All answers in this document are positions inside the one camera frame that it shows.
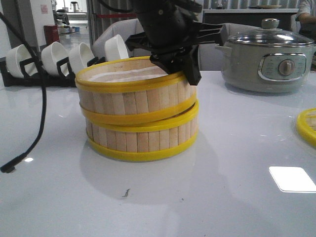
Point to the grey chair left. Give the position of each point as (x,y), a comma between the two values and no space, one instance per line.
(125,28)

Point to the black dish rack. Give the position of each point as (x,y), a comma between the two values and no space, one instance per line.
(65,77)

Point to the white bowl right upright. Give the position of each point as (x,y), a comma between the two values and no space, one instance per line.
(115,48)

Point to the white bowl far left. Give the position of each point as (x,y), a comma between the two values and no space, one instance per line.
(13,59)

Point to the bamboo steamer lid yellow rim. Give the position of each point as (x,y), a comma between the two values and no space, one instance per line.
(306,126)

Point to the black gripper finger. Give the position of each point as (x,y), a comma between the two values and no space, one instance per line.
(156,58)
(189,64)

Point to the bamboo steamer basket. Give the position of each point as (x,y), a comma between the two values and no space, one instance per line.
(145,142)
(132,102)

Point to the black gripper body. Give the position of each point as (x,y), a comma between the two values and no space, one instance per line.
(169,25)

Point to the grey electric cooking pot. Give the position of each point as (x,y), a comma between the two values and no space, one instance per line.
(269,69)

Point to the grey chair right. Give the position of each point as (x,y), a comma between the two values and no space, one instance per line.
(211,59)

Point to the white cabinet background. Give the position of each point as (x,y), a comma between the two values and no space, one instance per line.
(171,64)

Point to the person in background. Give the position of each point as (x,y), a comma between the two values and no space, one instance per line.
(306,16)

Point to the glass pot lid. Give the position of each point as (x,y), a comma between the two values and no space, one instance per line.
(270,35)

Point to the red cylindrical bin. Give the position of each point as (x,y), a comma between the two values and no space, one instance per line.
(51,34)

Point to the grey chair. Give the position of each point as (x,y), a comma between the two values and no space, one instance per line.
(125,28)
(211,59)

